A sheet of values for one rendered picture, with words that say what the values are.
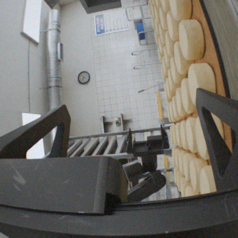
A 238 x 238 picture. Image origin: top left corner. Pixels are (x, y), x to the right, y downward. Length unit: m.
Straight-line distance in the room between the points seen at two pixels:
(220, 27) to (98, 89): 4.48
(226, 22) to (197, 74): 0.09
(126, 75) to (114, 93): 0.52
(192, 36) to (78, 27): 5.25
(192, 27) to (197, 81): 0.06
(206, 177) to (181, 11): 0.19
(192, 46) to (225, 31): 0.06
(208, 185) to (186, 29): 0.17
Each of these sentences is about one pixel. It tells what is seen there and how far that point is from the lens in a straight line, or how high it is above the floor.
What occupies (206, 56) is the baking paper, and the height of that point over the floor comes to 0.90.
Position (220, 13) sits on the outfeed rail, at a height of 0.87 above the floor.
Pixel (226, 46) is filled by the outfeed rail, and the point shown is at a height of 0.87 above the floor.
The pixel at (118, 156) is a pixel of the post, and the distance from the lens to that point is 1.32.
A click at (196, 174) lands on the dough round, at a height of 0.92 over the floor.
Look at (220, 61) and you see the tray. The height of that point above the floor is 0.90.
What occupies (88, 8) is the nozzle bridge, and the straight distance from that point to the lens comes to 0.89.
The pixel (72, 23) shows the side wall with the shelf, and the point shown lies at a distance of 5.58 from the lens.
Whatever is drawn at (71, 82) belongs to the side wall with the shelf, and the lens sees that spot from 4.93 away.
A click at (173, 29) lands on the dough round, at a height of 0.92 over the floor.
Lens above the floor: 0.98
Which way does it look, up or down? 8 degrees up
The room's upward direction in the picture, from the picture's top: 97 degrees counter-clockwise
